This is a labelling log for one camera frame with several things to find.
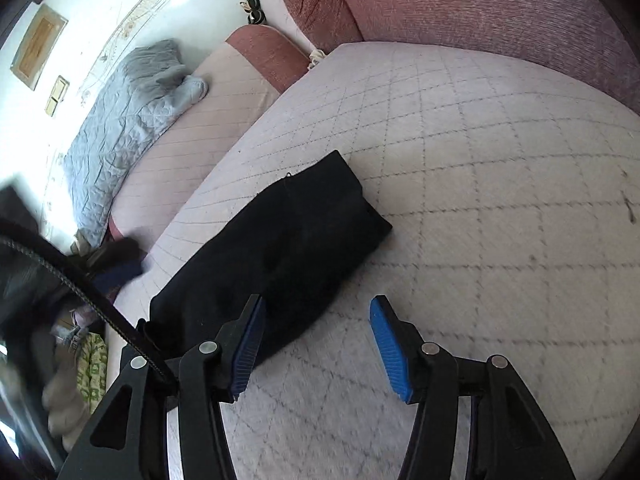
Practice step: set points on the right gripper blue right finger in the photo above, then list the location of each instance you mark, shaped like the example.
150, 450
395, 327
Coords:
510, 438

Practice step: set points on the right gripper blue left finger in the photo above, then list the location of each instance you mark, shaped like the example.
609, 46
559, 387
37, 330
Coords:
245, 344

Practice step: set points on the black pants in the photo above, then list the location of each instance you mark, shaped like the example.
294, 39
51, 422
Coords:
294, 244

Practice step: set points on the green patterned folded blanket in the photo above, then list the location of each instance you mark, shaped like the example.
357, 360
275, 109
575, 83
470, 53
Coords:
91, 360

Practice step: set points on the grey quilted blanket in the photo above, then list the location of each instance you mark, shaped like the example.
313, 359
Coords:
144, 96

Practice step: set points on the pink quilted bed cover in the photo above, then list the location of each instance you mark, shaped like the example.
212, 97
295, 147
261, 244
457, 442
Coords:
513, 193

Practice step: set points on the pink quilted bolster pillow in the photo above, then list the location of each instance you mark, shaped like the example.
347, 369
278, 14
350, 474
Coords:
245, 75

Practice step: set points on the small black white toy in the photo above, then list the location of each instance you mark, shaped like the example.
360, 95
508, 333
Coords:
254, 12

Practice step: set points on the red upholstered headboard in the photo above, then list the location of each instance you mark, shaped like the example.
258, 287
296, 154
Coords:
578, 38

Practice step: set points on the wall switch plate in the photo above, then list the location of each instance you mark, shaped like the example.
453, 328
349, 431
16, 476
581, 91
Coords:
57, 95

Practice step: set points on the framed wall picture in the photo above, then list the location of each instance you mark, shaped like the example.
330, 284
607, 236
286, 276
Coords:
37, 44

